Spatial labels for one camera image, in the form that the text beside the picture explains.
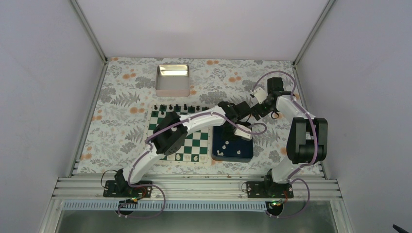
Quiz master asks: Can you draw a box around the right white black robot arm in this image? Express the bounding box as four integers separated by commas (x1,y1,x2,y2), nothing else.
251,77,328,198

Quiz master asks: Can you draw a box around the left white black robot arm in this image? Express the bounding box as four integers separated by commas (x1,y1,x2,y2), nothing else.
114,101,252,197

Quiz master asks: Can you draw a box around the green white chess board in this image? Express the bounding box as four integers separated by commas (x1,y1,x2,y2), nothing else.
146,104,212,167

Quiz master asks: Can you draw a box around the dark blue plastic tray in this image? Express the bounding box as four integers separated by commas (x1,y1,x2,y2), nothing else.
211,126,254,163

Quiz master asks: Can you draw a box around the pink metal tin box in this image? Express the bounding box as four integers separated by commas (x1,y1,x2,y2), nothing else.
155,64,190,97

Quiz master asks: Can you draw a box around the floral patterned table mat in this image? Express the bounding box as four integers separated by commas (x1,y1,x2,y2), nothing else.
77,57,293,175

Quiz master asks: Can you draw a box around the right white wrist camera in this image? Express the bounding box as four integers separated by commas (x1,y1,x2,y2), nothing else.
251,87,268,104

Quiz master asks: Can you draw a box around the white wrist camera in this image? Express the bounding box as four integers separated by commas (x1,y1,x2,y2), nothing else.
234,125,252,141
251,87,268,104

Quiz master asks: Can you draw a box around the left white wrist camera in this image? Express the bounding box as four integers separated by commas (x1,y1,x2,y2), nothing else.
234,125,252,141

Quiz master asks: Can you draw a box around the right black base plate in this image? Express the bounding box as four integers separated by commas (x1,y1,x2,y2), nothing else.
245,181,294,199

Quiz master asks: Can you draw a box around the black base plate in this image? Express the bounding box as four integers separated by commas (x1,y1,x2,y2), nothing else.
245,181,294,199
103,180,153,199

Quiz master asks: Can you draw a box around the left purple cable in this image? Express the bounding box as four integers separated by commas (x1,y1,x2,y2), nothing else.
100,111,268,220

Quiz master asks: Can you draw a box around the aluminium frame post right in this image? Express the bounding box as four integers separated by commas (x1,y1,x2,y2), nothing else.
293,0,336,67

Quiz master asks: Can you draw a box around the aluminium frame post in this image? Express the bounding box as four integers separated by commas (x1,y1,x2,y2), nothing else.
293,0,336,67
69,0,107,63

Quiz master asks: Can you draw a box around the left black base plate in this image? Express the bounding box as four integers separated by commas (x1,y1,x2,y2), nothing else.
103,180,153,199

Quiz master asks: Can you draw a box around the aluminium front rail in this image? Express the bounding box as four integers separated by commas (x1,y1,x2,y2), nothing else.
52,177,343,201

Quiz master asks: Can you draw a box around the aluminium frame post left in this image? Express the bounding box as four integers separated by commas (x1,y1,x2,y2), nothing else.
69,0,107,63

